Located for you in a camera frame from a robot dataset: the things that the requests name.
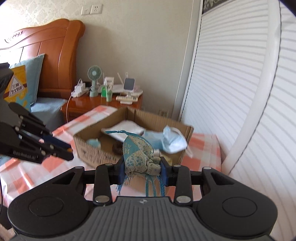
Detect blue white plush toy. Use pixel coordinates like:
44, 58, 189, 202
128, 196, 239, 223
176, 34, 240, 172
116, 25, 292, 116
86, 138, 101, 149

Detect grey sachet with blue tassel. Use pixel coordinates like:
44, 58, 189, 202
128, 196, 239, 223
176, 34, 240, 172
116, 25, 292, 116
117, 133, 166, 197

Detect white towel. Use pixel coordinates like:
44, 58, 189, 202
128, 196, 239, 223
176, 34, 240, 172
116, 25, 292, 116
101, 120, 145, 142

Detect cardboard box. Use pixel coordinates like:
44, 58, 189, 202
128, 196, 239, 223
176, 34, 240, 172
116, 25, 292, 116
74, 108, 194, 168

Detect blue face mask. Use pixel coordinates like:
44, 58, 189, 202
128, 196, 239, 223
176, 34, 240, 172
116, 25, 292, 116
142, 126, 193, 158

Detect pink checkered tablecloth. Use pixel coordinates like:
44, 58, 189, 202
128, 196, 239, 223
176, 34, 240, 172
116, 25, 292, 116
1, 106, 221, 206

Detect yellow snack bag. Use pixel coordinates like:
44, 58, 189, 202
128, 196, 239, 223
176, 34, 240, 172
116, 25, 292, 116
4, 65, 31, 112

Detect white power strip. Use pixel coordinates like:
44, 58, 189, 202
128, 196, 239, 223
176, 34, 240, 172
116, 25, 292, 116
71, 82, 89, 98

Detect blue pillow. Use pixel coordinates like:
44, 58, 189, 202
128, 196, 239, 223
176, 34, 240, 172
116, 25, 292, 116
10, 54, 45, 105

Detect green box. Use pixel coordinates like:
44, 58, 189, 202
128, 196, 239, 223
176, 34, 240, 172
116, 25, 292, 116
101, 85, 106, 98

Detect green tube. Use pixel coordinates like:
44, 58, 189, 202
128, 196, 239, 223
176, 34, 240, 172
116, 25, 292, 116
106, 85, 113, 102

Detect white remote control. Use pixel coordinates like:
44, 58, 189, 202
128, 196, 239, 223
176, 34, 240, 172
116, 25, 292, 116
116, 95, 138, 105

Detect wooden nightstand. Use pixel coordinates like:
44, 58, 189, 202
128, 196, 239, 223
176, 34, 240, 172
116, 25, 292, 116
61, 94, 143, 122

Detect green desk fan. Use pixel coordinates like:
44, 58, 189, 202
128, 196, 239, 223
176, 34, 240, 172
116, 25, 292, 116
87, 65, 102, 97

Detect white router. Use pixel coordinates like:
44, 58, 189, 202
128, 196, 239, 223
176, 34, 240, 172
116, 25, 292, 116
112, 72, 143, 97

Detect small mirror on stand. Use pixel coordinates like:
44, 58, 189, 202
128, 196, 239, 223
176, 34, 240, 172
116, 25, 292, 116
123, 77, 135, 95

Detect wooden headboard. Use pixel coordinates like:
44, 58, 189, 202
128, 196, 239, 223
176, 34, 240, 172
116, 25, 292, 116
1, 19, 85, 99

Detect white cable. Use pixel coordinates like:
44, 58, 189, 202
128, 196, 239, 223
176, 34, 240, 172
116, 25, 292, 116
66, 78, 83, 123

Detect wall socket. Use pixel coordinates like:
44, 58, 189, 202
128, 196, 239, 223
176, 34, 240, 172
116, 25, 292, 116
81, 4, 103, 16

